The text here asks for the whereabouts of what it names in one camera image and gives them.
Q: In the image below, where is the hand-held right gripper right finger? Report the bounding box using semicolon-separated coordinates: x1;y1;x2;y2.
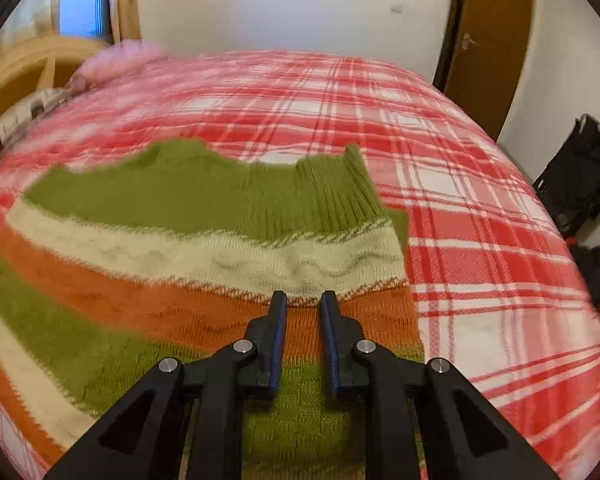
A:
319;290;562;480

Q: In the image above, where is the black bag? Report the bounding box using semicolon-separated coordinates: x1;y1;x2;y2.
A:
569;242;600;306

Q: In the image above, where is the brown wooden door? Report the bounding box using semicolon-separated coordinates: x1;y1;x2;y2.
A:
432;0;538;143

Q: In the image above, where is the red plaid bed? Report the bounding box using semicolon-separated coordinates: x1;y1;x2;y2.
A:
0;50;600;480

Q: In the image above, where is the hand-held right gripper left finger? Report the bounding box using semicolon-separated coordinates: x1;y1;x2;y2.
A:
44;291;288;480

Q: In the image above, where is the cream and brown headboard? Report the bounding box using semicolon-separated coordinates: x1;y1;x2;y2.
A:
0;36;108;133

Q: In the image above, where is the pink pillow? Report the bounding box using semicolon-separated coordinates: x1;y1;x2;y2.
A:
67;41;168;93

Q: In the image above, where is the grey patterned pillow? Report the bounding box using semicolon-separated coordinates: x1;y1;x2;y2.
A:
0;87;71;173

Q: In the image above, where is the green knit sweater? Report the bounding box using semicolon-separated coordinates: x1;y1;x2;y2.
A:
0;137;427;480

